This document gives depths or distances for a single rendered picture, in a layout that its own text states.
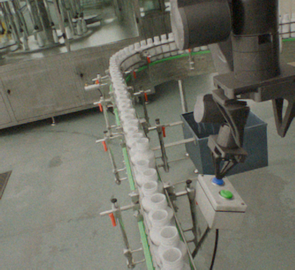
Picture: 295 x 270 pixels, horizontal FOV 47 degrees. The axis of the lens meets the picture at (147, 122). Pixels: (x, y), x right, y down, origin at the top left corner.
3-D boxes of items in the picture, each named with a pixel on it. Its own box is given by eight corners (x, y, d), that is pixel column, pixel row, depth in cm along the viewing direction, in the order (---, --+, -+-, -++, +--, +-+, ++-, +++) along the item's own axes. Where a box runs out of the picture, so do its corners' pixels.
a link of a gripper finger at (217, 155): (209, 183, 85) (218, 149, 82) (200, 168, 92) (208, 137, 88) (234, 184, 87) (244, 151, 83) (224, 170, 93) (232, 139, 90)
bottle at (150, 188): (150, 229, 93) (138, 179, 86) (171, 227, 93) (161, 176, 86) (150, 246, 88) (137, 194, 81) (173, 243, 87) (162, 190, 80)
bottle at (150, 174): (149, 230, 93) (137, 180, 86) (148, 216, 98) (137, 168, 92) (170, 227, 93) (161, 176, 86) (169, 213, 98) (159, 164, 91)
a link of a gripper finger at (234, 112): (284, 148, 46) (283, 82, 42) (234, 161, 45) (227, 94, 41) (261, 128, 52) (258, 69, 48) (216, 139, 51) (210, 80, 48)
